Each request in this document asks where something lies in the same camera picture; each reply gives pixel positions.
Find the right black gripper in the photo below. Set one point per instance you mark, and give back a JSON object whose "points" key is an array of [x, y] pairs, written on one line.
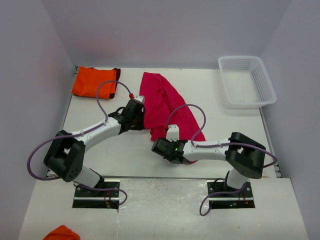
{"points": [[175, 142]]}

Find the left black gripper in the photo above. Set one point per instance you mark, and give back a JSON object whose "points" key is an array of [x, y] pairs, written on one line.
{"points": [[140, 126]]}

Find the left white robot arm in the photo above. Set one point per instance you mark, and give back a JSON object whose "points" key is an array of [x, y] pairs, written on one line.
{"points": [[66, 154]]}

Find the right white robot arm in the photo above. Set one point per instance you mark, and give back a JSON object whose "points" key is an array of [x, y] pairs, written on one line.
{"points": [[245, 155]]}

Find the folded orange t shirt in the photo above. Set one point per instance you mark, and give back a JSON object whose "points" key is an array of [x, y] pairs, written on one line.
{"points": [[88, 79]]}

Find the white plastic basket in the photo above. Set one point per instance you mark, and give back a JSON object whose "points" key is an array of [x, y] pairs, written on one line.
{"points": [[246, 82]]}

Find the orange cloth at bottom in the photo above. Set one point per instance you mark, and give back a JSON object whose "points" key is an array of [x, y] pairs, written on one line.
{"points": [[62, 233]]}

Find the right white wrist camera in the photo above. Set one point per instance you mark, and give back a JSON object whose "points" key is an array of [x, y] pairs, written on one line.
{"points": [[173, 133]]}

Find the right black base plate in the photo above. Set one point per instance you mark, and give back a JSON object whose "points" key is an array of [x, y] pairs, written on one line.
{"points": [[242, 200]]}

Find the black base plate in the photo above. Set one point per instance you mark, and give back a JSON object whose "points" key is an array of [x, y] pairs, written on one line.
{"points": [[92, 199], [242, 200]]}

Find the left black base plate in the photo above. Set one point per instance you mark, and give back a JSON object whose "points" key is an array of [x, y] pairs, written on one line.
{"points": [[92, 199]]}

